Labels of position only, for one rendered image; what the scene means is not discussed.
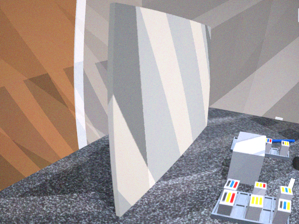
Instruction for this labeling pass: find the grey short cylinder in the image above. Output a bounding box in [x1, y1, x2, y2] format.
[292, 155, 299, 170]

